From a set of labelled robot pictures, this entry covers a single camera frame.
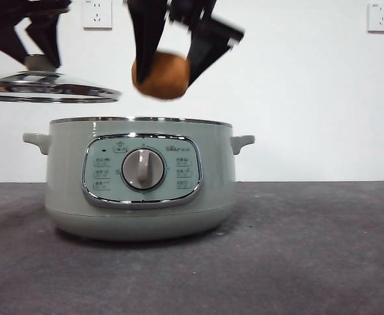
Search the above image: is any brown potato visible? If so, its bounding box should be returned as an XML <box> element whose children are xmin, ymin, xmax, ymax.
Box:
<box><xmin>131</xmin><ymin>49</ymin><xmax>192</xmax><ymax>101</ymax></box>

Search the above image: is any glass lid with grey knob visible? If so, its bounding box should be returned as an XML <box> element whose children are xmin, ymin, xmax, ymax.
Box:
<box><xmin>0</xmin><ymin>54</ymin><xmax>122</xmax><ymax>104</ymax></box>

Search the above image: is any pale green electric pot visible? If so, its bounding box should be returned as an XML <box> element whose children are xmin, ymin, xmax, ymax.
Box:
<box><xmin>22</xmin><ymin>116</ymin><xmax>255</xmax><ymax>243</ymax></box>

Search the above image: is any white wall socket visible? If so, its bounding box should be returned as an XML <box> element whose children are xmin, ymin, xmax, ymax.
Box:
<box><xmin>367</xmin><ymin>2</ymin><xmax>384</xmax><ymax>34</ymax></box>
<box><xmin>82</xmin><ymin>0</ymin><xmax>113</xmax><ymax>32</ymax></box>

